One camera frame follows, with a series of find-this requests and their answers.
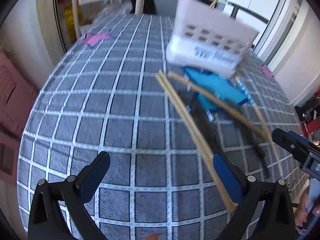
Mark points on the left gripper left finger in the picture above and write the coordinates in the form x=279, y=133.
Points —
x=46, y=220

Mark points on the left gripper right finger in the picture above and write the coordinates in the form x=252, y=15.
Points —
x=276, y=220

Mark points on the person's right hand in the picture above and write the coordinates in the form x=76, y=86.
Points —
x=301, y=216

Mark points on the pink plastic stool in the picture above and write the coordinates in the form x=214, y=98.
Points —
x=17, y=98

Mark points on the grey checked tablecloth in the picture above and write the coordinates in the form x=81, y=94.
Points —
x=106, y=98

